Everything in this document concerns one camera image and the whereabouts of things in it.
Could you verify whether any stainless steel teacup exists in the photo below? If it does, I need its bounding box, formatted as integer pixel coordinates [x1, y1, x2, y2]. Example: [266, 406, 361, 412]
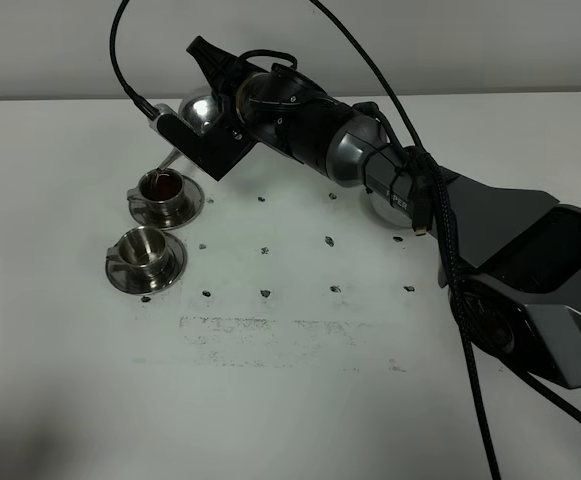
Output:
[126, 169, 185, 214]
[106, 226, 169, 275]

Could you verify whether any stainless steel saucer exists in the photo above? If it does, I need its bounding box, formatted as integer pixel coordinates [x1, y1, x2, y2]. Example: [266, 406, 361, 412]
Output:
[105, 234, 188, 295]
[127, 173, 205, 230]

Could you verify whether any black braided right cable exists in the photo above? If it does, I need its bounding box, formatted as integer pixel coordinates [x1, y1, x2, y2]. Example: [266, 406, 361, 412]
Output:
[108, 0, 581, 480]

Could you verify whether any stainless steel teapot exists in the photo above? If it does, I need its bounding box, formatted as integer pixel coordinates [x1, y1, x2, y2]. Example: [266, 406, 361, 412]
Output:
[151, 87, 223, 170]

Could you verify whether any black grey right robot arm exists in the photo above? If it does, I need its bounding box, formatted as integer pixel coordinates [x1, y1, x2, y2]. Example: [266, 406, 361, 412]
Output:
[188, 38, 581, 389]

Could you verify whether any far stainless steel saucer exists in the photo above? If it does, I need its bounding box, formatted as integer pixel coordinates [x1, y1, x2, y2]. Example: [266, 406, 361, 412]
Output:
[127, 173, 205, 230]

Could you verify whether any round steel teapot coaster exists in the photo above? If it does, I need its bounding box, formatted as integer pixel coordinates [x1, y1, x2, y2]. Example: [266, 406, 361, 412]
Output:
[367, 190, 412, 229]

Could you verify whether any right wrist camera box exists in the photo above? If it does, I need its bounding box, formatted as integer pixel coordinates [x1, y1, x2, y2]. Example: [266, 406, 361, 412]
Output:
[150, 104, 256, 181]

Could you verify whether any near stainless steel teacup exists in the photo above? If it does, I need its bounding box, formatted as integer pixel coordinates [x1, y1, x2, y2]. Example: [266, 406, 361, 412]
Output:
[106, 226, 169, 275]

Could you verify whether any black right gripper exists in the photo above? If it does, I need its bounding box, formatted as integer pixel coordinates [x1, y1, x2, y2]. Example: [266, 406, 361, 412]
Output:
[186, 36, 355, 168]

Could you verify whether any near stainless steel saucer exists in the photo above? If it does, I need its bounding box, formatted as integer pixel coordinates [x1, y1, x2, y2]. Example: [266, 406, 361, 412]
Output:
[105, 234, 188, 295]

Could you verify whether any far stainless steel teacup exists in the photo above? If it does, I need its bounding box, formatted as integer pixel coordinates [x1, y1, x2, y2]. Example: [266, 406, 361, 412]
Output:
[126, 169, 185, 214]

